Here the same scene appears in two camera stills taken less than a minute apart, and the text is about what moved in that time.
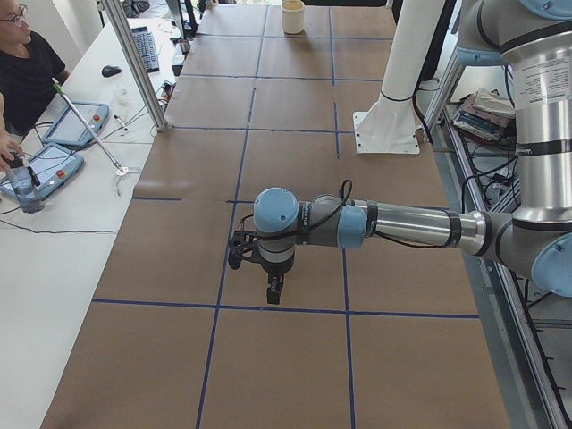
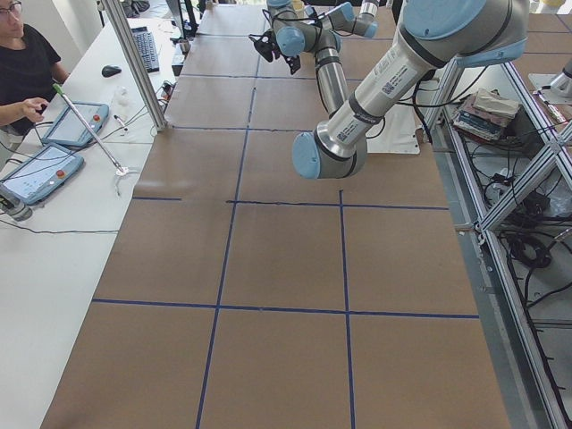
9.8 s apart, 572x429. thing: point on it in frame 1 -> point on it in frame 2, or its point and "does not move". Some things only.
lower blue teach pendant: [51, 168] does not move
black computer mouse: [109, 71] does not move
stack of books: [485, 113] does not move
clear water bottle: [21, 182] -> [14, 205]
